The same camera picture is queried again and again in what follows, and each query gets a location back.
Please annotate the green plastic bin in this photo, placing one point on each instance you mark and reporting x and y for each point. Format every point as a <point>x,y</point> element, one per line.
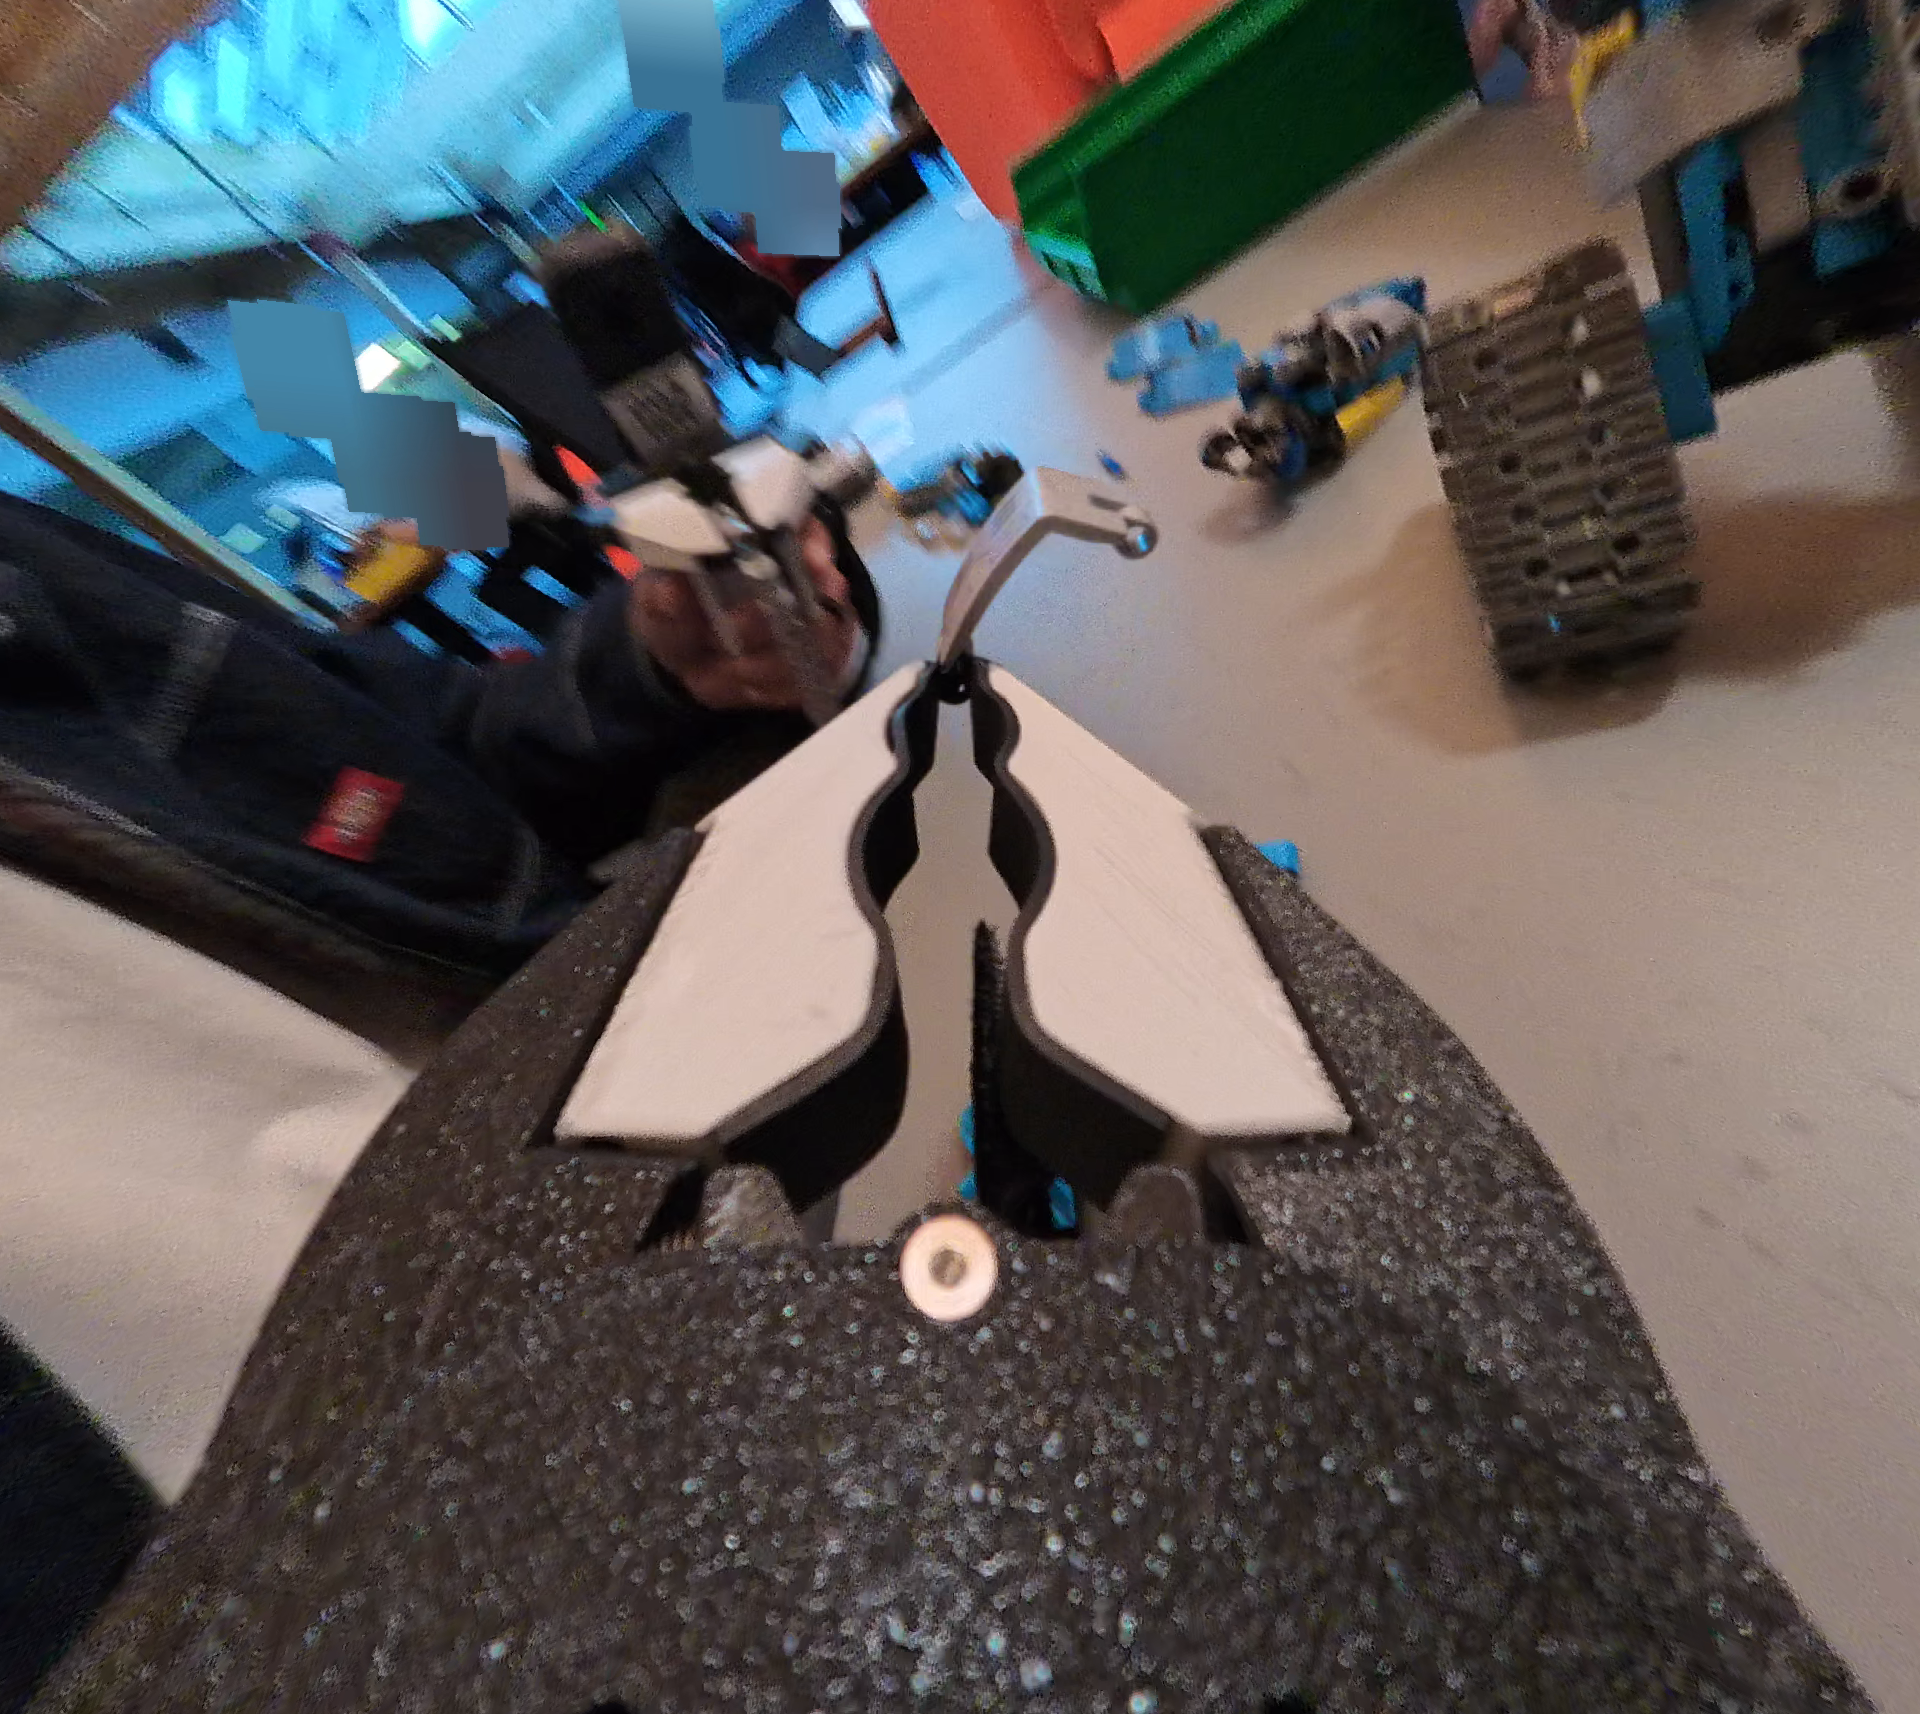
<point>1261,110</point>

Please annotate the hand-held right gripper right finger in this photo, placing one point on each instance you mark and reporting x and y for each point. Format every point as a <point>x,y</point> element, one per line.
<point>1186,965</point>

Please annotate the blue tracked toy robot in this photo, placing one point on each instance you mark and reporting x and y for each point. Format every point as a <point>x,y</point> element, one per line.
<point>1621,366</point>

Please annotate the grey desk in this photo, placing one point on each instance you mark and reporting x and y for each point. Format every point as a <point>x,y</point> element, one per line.
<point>1560,934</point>

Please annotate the orange plastic bin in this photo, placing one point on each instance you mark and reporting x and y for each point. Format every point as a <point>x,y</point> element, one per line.
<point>1020,6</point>

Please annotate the paned window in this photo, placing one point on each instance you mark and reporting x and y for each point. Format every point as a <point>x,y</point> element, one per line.
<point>391,6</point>

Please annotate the person's left forearm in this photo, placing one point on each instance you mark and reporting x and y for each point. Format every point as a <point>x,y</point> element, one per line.
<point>556,711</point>

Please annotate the blue black wheel assembly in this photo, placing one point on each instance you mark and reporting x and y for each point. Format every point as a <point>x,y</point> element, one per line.
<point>961,501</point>

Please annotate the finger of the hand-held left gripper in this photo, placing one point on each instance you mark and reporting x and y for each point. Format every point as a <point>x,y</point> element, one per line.
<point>780,490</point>
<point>696,524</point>

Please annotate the person's white shirt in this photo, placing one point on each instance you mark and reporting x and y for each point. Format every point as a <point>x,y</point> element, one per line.
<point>150,1144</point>

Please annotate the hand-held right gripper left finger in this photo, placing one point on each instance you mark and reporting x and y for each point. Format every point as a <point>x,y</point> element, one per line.
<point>720,965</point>

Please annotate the black blue motor assembly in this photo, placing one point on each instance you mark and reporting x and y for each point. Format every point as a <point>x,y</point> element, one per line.
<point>1321,395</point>

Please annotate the person's left hand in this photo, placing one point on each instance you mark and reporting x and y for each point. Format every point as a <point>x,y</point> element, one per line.
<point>751,651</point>

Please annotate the person's denim jacket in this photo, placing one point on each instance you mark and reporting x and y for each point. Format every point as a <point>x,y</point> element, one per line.
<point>271,755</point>

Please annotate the black metal bracket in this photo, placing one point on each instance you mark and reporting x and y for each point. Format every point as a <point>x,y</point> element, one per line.
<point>846,320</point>

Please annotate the grey curved arm piece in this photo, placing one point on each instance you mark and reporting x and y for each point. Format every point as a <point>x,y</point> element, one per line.
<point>1020,560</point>

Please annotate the blue flat plastic piece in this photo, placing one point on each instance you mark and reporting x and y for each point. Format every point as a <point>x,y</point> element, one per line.
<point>1171,366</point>

